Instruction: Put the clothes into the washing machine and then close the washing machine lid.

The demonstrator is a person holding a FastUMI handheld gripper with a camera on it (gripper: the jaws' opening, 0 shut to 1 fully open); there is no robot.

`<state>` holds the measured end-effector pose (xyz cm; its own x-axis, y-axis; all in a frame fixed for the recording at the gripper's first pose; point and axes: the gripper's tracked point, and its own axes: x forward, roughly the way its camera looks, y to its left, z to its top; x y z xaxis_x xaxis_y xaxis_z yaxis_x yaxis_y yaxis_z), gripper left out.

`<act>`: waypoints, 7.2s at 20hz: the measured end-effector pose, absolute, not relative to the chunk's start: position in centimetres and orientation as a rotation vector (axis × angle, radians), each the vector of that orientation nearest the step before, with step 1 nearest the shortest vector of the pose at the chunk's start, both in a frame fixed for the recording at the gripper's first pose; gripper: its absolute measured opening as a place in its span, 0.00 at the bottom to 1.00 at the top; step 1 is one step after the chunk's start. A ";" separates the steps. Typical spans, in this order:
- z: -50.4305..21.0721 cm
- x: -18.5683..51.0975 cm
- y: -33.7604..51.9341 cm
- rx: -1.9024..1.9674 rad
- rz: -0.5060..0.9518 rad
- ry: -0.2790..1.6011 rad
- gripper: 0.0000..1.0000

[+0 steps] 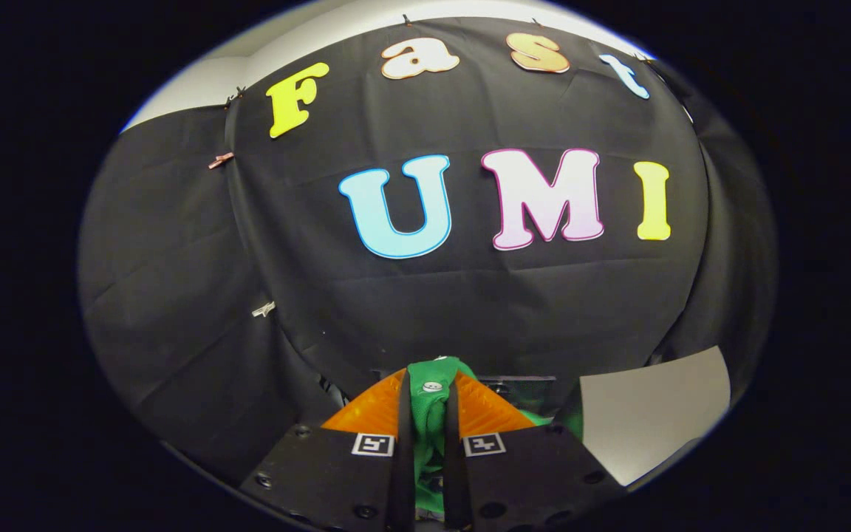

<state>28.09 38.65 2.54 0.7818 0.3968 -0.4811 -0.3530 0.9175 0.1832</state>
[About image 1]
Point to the green polo shirt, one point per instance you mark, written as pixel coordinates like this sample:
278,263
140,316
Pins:
429,414

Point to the small white clip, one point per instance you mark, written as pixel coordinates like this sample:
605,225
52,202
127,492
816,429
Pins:
264,309

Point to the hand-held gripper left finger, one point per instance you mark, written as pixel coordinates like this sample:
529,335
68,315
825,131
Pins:
402,458

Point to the black backdrop cloth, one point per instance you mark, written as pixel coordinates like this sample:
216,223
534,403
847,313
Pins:
396,310

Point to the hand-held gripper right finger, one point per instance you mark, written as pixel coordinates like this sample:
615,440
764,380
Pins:
453,458

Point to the small red clip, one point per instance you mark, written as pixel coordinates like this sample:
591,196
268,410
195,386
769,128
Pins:
221,160

